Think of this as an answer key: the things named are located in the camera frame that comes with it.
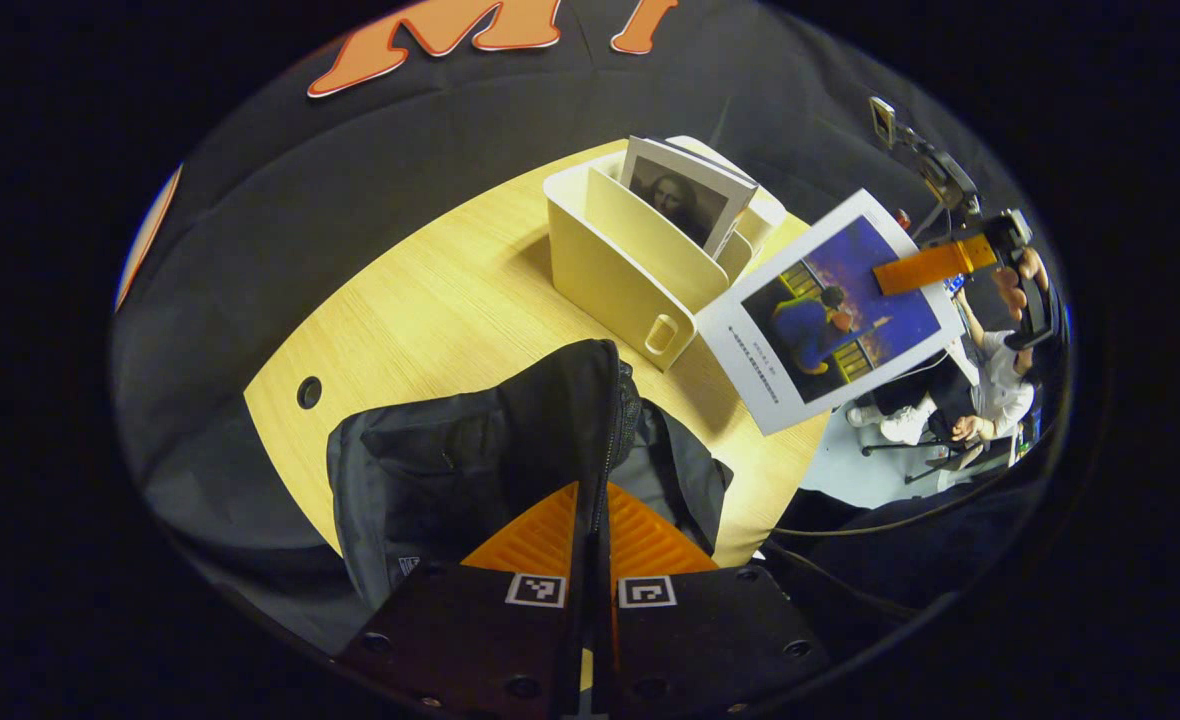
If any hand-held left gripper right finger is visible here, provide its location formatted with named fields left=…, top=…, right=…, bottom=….
left=590, top=482, right=831, bottom=720

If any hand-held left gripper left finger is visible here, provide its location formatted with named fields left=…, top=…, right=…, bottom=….
left=335, top=482, right=591, bottom=720

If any blue book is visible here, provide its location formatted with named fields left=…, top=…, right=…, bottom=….
left=695, top=189, right=967, bottom=437

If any black schoolbag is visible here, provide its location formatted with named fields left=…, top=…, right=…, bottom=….
left=327, top=338, right=735, bottom=613

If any white portrait cover book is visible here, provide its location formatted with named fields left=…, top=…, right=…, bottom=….
left=618, top=135, right=760, bottom=260

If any white bookshelf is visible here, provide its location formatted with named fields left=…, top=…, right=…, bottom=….
left=543, top=135, right=788, bottom=374

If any black backdrop cloth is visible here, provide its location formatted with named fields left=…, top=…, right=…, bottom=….
left=110, top=0, right=1066, bottom=661

